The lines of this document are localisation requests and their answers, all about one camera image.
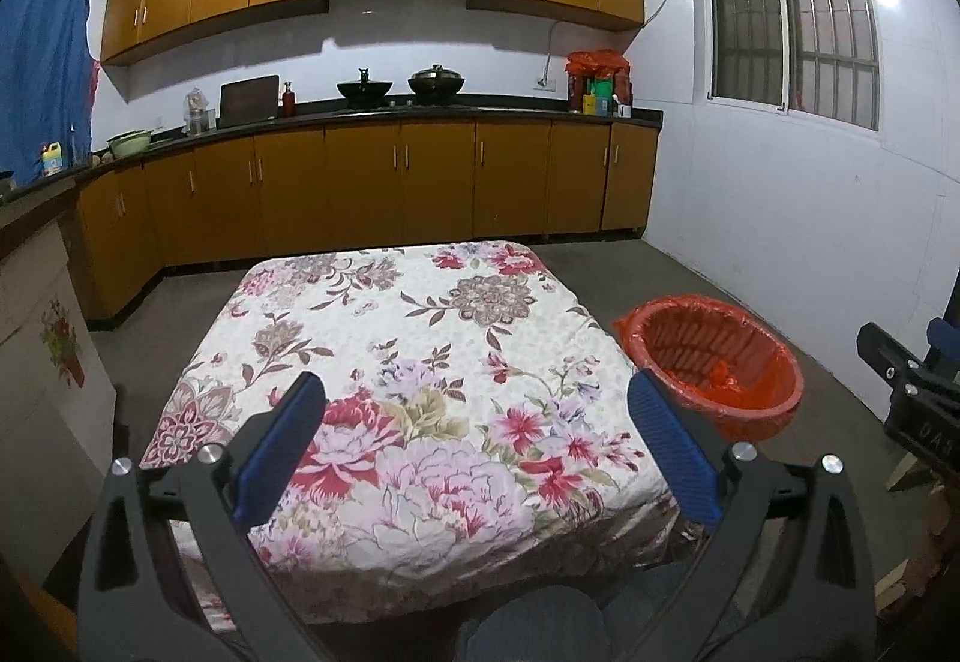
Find white flower-print box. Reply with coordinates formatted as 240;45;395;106
0;216;121;580

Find red bag over jars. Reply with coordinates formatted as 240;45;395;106
566;49;632;115

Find clear bag of jars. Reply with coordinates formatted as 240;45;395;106
184;86;215;136

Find row of orange lower cabinets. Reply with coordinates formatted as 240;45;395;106
75;121;659;326

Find black lidded pot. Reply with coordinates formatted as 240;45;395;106
408;64;464;104

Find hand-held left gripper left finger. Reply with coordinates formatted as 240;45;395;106
79;369;327;662

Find red-lined trash bin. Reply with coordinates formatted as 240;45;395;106
613;293;803;442

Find barred window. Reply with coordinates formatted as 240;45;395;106
686;0;880;131

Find person's blue jeans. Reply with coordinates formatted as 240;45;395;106
457;557;751;662

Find dark brown board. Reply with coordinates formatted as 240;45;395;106
217;75;280;128

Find black wok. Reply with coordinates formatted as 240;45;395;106
336;67;394;109

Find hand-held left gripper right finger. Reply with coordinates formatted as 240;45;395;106
626;368;878;662

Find floral tablecloth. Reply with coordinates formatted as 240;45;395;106
139;242;680;633

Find pale wooden frame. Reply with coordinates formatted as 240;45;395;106
885;452;935;492

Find white wall cable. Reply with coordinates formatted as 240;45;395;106
546;0;702;80

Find green basin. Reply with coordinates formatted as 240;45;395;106
106;130;155;158

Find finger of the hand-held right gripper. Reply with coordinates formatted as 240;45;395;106
857;322;942;401
928;317;960;371

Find black countertop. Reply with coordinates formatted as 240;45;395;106
0;106;665;206

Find blue hanging cloth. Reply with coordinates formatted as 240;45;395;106
0;0;98;183

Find person's right forearm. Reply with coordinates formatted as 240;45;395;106
904;474;960;603

